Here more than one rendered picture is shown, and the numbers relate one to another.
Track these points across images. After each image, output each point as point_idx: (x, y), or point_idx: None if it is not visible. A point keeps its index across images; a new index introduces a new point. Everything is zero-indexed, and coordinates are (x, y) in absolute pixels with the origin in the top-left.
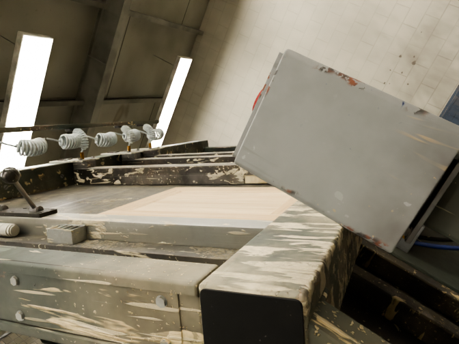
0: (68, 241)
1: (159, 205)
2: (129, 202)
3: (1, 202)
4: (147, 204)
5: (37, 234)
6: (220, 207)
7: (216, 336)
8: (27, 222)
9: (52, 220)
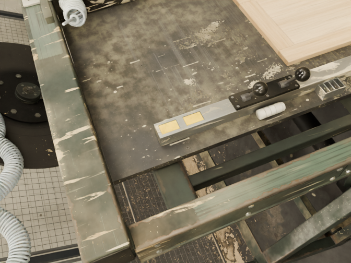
0: (340, 93)
1: (293, 28)
2: (233, 29)
3: (85, 84)
4: (282, 31)
5: (291, 98)
6: (342, 15)
7: None
8: (285, 95)
9: (311, 85)
